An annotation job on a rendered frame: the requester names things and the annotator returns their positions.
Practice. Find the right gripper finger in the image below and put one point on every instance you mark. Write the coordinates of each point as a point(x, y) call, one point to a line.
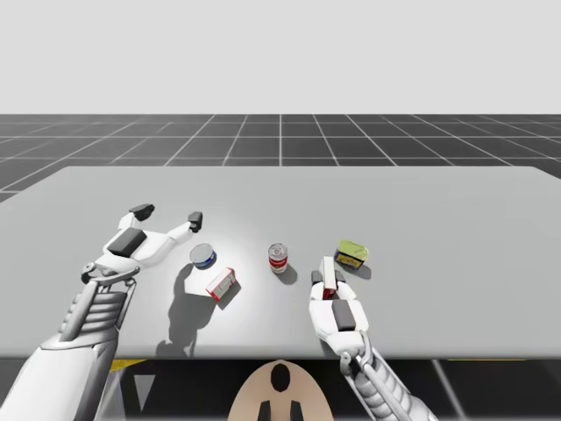
point(344, 287)
point(316, 285)

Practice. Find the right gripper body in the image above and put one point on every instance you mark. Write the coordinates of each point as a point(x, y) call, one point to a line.
point(322, 318)

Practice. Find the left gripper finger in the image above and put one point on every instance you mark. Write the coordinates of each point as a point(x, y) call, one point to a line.
point(141, 211)
point(193, 223)

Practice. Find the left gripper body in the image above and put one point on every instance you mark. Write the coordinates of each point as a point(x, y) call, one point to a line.
point(151, 250)

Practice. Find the red and white carton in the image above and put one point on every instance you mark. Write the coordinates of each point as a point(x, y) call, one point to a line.
point(220, 284)
point(328, 276)

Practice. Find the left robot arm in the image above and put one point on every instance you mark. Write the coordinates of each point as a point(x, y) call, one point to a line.
point(66, 364)

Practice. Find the blue flat can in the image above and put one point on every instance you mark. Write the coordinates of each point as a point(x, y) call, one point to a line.
point(202, 256)

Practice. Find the green and blue rectangular can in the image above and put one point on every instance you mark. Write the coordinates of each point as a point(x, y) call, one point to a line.
point(350, 253)

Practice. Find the red and white can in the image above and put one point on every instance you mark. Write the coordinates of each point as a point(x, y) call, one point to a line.
point(277, 259)

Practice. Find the tan robot part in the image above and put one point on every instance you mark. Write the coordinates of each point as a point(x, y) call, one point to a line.
point(254, 399)

